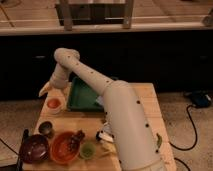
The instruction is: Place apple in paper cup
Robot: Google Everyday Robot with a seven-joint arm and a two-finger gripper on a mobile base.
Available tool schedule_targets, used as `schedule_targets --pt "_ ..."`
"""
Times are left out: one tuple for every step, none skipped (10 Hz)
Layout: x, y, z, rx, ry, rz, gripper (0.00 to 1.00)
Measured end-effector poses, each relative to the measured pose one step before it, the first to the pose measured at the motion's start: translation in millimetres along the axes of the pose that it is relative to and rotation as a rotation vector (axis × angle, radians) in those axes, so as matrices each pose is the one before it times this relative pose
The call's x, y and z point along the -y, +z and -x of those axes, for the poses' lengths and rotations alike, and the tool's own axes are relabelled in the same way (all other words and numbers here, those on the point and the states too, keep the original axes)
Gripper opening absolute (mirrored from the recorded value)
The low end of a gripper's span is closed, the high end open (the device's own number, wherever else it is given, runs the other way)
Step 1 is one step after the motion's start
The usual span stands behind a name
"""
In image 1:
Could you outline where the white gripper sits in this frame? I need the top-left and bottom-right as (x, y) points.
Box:
(39, 65), (70, 97)

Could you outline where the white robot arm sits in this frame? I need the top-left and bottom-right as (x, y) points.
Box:
(39, 48), (167, 171)

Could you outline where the paper cup with orange inside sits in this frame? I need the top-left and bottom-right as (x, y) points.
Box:
(47, 98), (62, 114)

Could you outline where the small dark metal cup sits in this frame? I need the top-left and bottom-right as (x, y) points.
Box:
(38, 121), (54, 138)

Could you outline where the small green cup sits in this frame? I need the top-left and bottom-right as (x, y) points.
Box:
(79, 141), (95, 160)

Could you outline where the green plastic tray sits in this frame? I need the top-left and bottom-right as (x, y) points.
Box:
(67, 77), (104, 112)

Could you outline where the dark grape bunch toy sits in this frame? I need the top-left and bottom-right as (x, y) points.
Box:
(68, 130), (85, 150)

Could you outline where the orange bowl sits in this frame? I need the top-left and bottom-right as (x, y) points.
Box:
(50, 131), (80, 165)

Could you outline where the dark maroon bowl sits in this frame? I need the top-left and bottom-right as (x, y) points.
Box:
(19, 134), (49, 164)

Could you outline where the green vegetable toy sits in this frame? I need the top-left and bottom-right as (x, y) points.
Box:
(156, 133), (162, 148)

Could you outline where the dark blue floor device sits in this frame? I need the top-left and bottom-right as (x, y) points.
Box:
(184, 91), (212, 108)

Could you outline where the black utensil handle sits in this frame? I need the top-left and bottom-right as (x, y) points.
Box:
(15, 128), (30, 171)

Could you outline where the wooden chair frame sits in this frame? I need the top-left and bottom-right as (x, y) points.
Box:
(55, 0), (134, 31)

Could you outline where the black power cable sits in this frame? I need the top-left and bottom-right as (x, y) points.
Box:
(168, 104), (199, 171)

